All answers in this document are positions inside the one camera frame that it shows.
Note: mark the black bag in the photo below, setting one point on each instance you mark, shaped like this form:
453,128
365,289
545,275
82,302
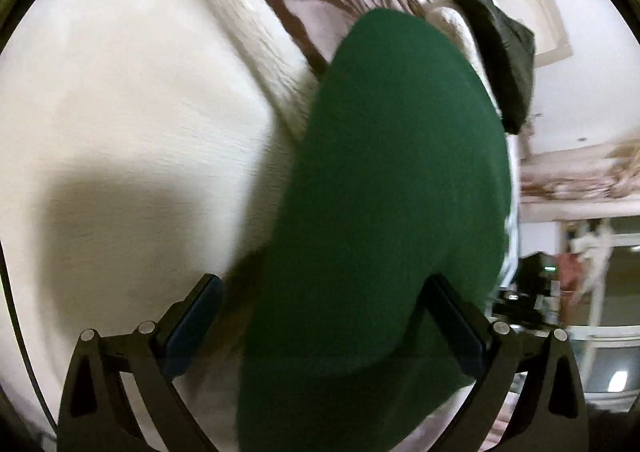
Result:
505,56

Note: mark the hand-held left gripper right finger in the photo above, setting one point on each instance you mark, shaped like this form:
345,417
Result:
457,337

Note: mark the cluttered shelf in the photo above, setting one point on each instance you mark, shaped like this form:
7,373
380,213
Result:
575,179

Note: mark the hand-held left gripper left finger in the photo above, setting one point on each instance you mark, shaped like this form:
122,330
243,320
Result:
192,327

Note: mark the green and white sweater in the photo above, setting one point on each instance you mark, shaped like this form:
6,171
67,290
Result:
400,182

